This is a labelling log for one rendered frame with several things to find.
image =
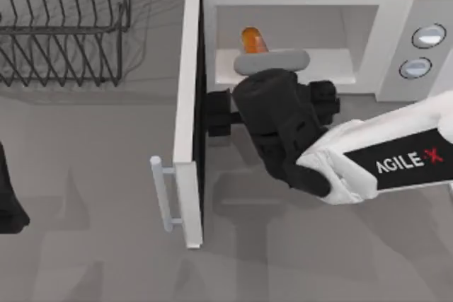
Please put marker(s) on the white microwave door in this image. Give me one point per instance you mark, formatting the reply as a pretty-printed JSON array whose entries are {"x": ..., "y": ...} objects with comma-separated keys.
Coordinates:
[{"x": 185, "y": 104}]

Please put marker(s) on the pale grey rounded box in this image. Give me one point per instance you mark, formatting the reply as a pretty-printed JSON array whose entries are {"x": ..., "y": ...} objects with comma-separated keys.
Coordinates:
[{"x": 270, "y": 61}]

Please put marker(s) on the orange bottle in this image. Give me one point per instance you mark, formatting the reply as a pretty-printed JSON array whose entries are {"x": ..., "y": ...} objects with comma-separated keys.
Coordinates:
[{"x": 252, "y": 38}]

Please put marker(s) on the pale microwave oven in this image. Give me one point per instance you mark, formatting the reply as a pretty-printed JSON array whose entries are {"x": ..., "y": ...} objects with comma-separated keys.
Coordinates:
[{"x": 393, "y": 44}]

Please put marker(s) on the small round microwave knob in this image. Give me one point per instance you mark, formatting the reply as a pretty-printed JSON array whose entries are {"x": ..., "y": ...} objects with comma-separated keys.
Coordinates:
[{"x": 415, "y": 68}]

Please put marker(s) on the large round microwave knob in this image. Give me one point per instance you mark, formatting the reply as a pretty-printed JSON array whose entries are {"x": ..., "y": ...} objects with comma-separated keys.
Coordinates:
[{"x": 429, "y": 35}]

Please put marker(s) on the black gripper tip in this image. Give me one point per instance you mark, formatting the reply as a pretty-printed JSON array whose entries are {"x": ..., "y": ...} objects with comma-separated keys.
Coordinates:
[{"x": 10, "y": 203}]

